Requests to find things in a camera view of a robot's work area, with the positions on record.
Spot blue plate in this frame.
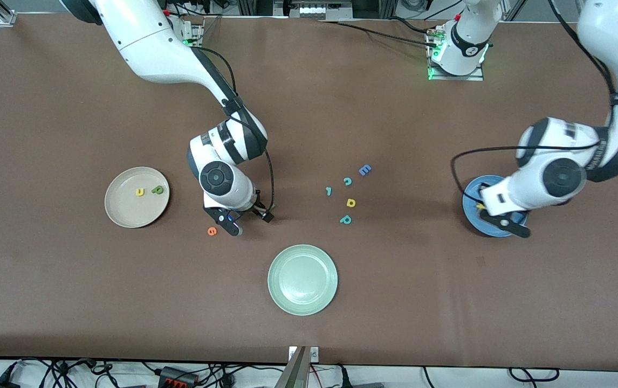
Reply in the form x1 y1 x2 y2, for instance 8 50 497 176
462 175 528 238

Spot pale green plate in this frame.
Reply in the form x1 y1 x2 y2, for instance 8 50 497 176
267 244 339 316

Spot beige brown plate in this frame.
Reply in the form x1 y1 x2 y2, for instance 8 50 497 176
104 167 170 229

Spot white table clamp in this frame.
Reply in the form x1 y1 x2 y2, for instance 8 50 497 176
288 346 320 362

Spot black power strip red switches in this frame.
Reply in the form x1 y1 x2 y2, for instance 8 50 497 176
157 365 200 386

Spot metal control box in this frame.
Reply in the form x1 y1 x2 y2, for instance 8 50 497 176
274 0 353 21

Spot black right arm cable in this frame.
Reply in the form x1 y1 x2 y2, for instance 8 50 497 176
193 46 276 213

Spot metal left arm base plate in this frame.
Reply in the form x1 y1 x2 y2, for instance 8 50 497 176
427 24 485 81

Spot grey metal bracket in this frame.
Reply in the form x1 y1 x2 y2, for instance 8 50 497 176
274 345 313 388

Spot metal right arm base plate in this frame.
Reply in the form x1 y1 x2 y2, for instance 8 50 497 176
166 13 205 48

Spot black looped cable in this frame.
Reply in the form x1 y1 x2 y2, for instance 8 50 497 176
507 367 561 384

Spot black cable on table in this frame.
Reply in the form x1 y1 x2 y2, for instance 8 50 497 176
320 19 442 48

